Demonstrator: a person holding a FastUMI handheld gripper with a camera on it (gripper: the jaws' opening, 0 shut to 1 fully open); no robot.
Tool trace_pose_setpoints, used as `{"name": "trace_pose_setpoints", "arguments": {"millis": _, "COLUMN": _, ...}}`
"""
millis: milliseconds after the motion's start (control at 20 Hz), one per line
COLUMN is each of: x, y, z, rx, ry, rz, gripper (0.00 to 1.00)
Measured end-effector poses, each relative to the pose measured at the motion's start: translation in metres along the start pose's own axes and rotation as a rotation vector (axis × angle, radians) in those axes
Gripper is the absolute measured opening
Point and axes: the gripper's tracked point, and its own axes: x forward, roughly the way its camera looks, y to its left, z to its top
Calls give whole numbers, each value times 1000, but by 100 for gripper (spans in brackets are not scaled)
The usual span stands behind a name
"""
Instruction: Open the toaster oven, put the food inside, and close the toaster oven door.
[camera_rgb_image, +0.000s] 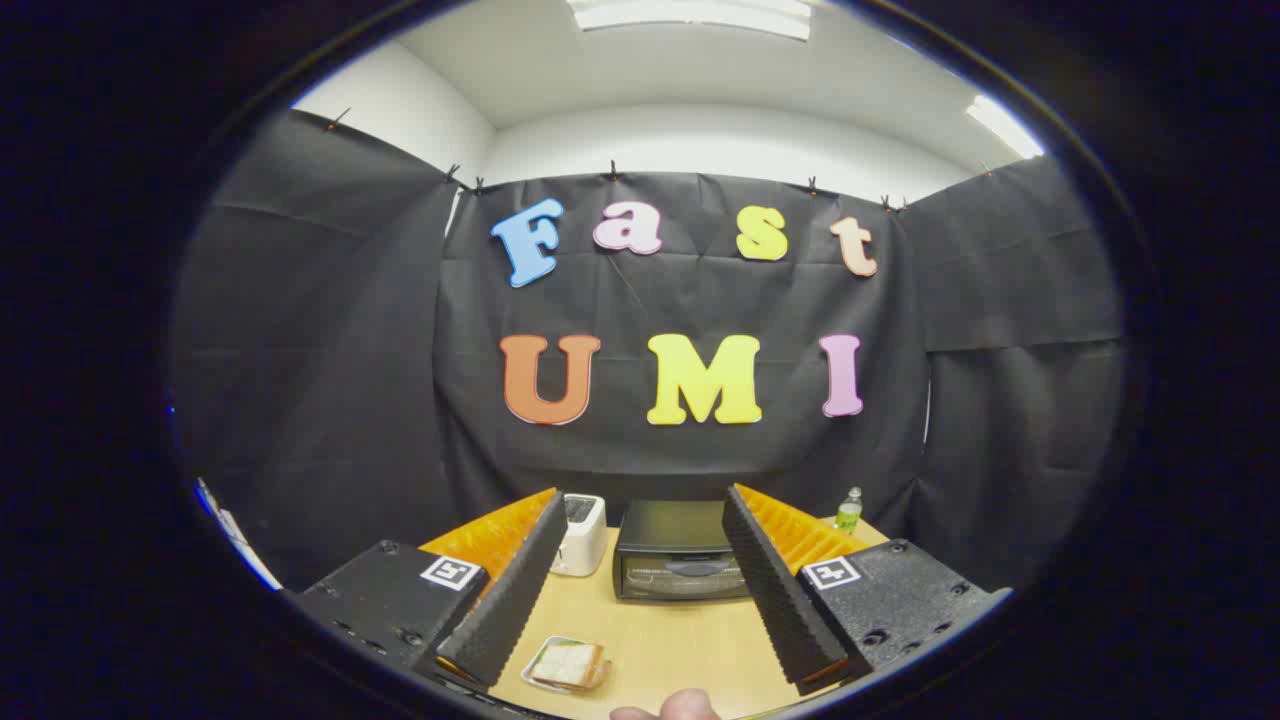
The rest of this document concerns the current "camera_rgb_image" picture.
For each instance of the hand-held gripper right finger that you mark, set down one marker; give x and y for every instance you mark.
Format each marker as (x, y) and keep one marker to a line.
(770, 580)

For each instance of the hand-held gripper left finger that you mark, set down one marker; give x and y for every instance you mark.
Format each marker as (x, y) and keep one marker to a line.
(510, 590)

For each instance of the white bread sandwich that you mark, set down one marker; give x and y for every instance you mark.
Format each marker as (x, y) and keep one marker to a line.
(568, 663)

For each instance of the black toaster oven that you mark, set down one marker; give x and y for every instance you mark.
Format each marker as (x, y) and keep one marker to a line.
(670, 530)

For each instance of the white pop-up toaster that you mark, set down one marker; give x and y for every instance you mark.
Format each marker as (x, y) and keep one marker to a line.
(585, 530)

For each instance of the white rectangular plate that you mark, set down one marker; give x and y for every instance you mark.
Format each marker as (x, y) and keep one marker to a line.
(530, 668)

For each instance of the green label drink bottle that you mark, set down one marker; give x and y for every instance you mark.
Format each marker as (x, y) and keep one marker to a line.
(849, 512)

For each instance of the small ceiling light panel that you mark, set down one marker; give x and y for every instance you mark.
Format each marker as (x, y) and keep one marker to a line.
(1003, 125)

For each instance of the long ceiling light panel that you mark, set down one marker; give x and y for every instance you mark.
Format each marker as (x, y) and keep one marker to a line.
(690, 15)

